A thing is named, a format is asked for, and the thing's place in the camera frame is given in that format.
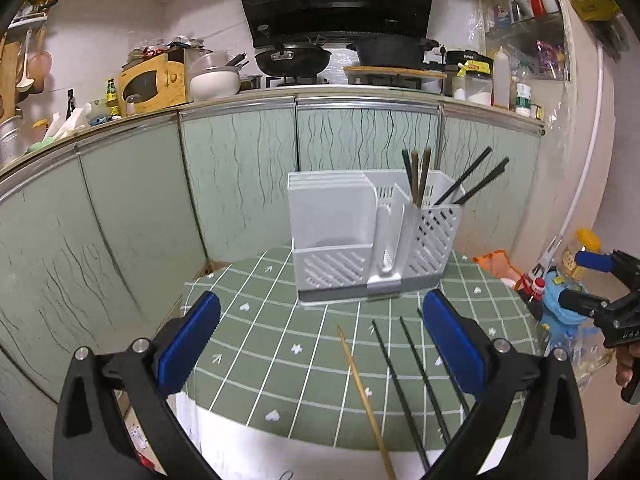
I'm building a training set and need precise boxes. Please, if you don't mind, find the white pipe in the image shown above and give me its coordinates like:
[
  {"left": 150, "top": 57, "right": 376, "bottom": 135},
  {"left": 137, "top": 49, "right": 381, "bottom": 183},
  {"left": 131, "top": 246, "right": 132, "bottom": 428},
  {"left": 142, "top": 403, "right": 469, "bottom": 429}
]
[{"left": 542, "top": 42, "right": 606, "bottom": 266}]

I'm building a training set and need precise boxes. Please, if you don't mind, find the blue plastic bag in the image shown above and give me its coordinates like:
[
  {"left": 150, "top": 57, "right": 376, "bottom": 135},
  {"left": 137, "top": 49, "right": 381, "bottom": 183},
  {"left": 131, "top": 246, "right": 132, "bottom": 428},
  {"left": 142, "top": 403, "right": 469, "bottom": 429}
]
[{"left": 537, "top": 267, "right": 601, "bottom": 341}]

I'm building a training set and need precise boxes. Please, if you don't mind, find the large clear container white powder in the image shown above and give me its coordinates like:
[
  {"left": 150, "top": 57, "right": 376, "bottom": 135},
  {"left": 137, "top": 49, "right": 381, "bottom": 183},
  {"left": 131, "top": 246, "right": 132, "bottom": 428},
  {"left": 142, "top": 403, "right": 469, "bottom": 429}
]
[{"left": 465, "top": 71, "right": 493, "bottom": 106}]

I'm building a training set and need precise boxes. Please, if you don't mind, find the person's right hand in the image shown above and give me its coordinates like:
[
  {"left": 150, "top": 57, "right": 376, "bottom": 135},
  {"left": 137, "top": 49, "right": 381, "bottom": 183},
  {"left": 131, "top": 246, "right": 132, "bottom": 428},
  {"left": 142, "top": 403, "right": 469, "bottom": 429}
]
[{"left": 615, "top": 343, "right": 640, "bottom": 387}]

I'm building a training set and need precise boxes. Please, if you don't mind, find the metal pot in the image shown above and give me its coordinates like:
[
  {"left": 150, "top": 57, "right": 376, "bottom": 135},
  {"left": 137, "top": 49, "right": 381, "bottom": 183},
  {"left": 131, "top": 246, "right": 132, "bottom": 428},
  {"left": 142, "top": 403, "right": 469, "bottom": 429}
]
[{"left": 0, "top": 110, "right": 26, "bottom": 166}]

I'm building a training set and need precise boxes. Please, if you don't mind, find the pile of assorted packets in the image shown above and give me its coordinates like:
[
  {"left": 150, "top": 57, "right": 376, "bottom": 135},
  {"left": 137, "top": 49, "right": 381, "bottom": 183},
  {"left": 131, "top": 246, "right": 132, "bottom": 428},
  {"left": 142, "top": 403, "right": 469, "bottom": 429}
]
[{"left": 122, "top": 37, "right": 206, "bottom": 68}]

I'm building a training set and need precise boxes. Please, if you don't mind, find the wooden cutting board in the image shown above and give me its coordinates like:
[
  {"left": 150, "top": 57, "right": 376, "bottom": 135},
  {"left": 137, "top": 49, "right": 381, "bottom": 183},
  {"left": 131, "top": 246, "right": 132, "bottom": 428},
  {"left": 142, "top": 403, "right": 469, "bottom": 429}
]
[{"left": 343, "top": 65, "right": 447, "bottom": 79}]

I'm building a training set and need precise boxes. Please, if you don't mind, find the white pot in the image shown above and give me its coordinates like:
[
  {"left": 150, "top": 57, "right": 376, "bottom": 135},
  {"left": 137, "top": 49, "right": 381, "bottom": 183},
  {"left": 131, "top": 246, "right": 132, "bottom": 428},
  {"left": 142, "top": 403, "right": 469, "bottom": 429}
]
[{"left": 189, "top": 67, "right": 241, "bottom": 101}]

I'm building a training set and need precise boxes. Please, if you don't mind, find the green wavy-patterned cabinet door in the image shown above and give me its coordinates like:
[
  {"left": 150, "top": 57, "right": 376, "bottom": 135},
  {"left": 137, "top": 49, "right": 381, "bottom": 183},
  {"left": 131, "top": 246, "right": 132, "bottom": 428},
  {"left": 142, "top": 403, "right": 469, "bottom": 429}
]
[
  {"left": 296, "top": 105, "right": 443, "bottom": 251},
  {"left": 441, "top": 115, "right": 543, "bottom": 261},
  {"left": 179, "top": 107, "right": 299, "bottom": 268},
  {"left": 0, "top": 145, "right": 166, "bottom": 411},
  {"left": 77, "top": 119, "right": 211, "bottom": 326}
]

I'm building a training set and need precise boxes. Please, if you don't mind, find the hanging wooden board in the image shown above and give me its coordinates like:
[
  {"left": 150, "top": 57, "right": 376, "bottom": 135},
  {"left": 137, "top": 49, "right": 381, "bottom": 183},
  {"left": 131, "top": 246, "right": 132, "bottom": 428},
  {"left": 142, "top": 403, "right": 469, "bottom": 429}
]
[{"left": 0, "top": 35, "right": 21, "bottom": 121}]

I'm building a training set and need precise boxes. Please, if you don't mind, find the glass wall shelf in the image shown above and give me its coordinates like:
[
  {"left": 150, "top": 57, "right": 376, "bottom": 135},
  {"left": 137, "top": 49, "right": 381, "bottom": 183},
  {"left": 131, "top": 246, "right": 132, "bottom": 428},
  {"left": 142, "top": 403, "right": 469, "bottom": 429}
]
[{"left": 475, "top": 0, "right": 573, "bottom": 83}]

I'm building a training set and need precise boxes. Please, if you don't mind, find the dark sauce bottle red cap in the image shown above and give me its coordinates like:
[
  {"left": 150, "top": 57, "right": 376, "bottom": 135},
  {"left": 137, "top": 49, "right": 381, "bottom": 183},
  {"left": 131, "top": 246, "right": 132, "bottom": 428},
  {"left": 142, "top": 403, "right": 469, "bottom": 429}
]
[{"left": 515, "top": 272, "right": 548, "bottom": 306}]

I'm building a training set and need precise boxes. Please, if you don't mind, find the pink plastic bowl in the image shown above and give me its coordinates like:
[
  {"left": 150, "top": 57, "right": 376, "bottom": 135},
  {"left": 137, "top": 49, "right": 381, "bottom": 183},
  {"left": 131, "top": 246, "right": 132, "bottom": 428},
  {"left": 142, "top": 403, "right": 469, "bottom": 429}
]
[{"left": 187, "top": 51, "right": 231, "bottom": 73}]

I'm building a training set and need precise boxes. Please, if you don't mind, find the green glass bottle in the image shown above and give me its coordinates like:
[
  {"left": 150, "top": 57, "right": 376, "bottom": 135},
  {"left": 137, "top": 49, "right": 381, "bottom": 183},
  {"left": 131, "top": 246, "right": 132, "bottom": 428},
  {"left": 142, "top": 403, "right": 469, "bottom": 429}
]
[{"left": 105, "top": 77, "right": 121, "bottom": 117}]

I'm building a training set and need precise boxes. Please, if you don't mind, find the orange plastic bag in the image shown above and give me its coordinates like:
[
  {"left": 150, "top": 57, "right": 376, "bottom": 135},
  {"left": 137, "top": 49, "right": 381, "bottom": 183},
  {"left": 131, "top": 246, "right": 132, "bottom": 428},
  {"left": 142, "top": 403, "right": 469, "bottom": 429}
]
[{"left": 472, "top": 251, "right": 521, "bottom": 288}]

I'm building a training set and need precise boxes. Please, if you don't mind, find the white squeeze bottle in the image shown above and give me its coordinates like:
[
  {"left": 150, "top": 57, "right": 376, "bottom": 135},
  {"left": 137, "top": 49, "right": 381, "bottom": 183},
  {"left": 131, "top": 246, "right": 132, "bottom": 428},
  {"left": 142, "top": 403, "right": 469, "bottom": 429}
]
[{"left": 492, "top": 46, "right": 512, "bottom": 109}]

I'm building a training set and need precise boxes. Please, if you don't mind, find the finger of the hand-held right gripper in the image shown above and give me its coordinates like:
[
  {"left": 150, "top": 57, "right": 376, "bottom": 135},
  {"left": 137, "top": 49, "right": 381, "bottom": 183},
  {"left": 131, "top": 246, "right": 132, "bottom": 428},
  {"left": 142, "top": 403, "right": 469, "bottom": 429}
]
[
  {"left": 558, "top": 287, "right": 613, "bottom": 321},
  {"left": 575, "top": 249, "right": 640, "bottom": 292}
]

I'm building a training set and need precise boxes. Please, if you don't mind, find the gas stove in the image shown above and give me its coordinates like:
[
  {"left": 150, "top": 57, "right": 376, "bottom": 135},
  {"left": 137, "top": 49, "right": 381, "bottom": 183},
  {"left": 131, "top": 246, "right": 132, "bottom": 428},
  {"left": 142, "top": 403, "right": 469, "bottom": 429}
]
[{"left": 265, "top": 74, "right": 443, "bottom": 92}]

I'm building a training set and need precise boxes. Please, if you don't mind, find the pink hanging spatula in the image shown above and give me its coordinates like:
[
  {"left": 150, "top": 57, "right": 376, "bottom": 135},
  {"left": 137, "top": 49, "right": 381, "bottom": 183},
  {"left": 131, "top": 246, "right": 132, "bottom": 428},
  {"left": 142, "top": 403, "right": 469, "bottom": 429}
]
[{"left": 25, "top": 50, "right": 53, "bottom": 93}]

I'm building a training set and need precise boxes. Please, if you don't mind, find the yellow microwave oven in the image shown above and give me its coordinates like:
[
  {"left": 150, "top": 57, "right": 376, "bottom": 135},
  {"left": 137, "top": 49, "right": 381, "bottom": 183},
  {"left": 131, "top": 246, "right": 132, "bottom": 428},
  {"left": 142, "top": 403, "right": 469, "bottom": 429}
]
[{"left": 119, "top": 52, "right": 188, "bottom": 113}]

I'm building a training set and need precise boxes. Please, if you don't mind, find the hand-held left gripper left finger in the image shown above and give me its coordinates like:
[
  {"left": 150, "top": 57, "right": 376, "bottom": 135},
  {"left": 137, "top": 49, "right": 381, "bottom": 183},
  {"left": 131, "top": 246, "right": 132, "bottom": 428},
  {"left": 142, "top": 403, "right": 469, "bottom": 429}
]
[{"left": 52, "top": 290, "right": 223, "bottom": 480}]

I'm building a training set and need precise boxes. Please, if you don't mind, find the light wooden chopstick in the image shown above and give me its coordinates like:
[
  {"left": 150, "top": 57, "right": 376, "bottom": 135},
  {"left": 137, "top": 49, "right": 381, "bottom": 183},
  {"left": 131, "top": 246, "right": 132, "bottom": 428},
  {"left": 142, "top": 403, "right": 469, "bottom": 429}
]
[{"left": 336, "top": 325, "right": 397, "bottom": 480}]

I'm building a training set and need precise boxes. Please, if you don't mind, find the green checked tablecloth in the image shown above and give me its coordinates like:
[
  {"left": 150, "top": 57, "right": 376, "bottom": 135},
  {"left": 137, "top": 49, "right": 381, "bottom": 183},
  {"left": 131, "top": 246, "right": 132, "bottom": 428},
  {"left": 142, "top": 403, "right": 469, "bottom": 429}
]
[{"left": 180, "top": 246, "right": 543, "bottom": 456}]

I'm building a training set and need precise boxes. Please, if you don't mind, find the white plastic utensil holder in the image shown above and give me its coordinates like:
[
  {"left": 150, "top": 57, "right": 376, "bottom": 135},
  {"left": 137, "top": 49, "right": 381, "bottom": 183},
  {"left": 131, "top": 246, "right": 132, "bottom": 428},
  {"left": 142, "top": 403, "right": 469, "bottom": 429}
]
[{"left": 287, "top": 169, "right": 465, "bottom": 308}]

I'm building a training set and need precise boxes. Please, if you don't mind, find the white hanging ladle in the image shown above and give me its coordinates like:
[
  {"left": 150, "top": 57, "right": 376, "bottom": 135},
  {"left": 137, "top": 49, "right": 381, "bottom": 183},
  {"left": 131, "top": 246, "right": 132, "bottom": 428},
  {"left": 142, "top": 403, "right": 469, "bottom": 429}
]
[{"left": 16, "top": 30, "right": 35, "bottom": 92}]

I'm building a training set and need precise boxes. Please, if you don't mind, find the purple snack packet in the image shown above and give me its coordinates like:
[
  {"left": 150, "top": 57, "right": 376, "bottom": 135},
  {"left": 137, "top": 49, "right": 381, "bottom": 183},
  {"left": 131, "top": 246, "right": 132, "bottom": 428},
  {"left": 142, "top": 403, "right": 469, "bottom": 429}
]
[{"left": 537, "top": 41, "right": 568, "bottom": 78}]

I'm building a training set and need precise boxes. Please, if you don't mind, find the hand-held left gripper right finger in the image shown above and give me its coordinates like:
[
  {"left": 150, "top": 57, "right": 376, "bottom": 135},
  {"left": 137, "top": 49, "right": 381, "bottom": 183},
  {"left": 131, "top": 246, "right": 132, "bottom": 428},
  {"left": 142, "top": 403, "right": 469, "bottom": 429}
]
[{"left": 422, "top": 288, "right": 588, "bottom": 480}]

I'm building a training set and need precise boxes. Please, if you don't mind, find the black appliance with yellow label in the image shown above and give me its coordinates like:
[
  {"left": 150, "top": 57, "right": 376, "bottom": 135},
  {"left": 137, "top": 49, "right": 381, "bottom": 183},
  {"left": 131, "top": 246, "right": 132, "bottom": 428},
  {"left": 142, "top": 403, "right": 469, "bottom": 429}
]
[{"left": 445, "top": 50, "right": 493, "bottom": 73}]

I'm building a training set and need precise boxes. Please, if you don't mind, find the yellow-lidded clear jug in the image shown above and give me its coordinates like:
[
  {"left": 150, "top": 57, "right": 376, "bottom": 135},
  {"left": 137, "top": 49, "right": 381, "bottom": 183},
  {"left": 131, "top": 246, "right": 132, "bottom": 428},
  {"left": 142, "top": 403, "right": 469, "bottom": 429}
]
[{"left": 560, "top": 229, "right": 601, "bottom": 281}]

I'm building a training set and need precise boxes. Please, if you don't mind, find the clear plastic bag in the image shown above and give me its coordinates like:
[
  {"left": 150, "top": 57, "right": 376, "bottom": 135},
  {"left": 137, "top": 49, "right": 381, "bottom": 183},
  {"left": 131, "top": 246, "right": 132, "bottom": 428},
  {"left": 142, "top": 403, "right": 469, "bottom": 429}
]
[{"left": 545, "top": 330, "right": 616, "bottom": 386}]

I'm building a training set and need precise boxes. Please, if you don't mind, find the dark brown wooden chopstick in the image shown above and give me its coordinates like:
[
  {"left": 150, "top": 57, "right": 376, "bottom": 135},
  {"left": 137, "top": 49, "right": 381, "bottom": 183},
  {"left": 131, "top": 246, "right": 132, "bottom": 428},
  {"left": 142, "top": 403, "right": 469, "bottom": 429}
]
[{"left": 416, "top": 147, "right": 432, "bottom": 207}]

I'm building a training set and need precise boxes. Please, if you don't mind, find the black wok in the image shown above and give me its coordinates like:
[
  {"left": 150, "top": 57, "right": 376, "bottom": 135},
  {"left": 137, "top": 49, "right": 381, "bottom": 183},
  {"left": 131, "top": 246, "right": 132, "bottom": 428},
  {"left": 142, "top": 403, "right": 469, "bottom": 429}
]
[{"left": 252, "top": 35, "right": 333, "bottom": 77}]

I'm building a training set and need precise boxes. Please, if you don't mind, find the black cooking pot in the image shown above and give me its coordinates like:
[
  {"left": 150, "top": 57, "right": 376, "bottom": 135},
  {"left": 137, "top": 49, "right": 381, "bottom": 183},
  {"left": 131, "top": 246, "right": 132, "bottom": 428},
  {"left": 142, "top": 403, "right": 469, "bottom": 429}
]
[{"left": 345, "top": 32, "right": 441, "bottom": 67}]

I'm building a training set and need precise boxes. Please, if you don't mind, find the black range hood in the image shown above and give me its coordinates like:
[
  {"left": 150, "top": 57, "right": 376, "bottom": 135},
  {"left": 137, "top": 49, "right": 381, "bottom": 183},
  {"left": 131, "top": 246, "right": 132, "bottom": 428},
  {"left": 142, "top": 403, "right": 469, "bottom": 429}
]
[{"left": 230, "top": 0, "right": 437, "bottom": 51}]

